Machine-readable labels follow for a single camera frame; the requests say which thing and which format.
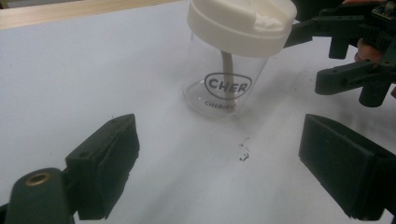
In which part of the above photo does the white round jar lid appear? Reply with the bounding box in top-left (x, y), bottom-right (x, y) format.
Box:
top-left (186, 0), bottom-right (299, 59)

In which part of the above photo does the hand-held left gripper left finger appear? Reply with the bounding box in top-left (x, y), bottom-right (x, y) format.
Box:
top-left (64, 113), bottom-right (140, 220)

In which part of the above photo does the clear glass jar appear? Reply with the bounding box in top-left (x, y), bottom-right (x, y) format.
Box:
top-left (182, 31), bottom-right (270, 119)

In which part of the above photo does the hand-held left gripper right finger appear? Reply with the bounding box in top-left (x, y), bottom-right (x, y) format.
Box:
top-left (298, 113), bottom-right (396, 222)

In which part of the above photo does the wooden table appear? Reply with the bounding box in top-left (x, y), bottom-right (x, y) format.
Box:
top-left (0, 0), bottom-right (185, 32)

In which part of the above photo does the small black debris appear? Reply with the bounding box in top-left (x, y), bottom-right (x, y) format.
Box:
top-left (237, 135), bottom-right (252, 162)

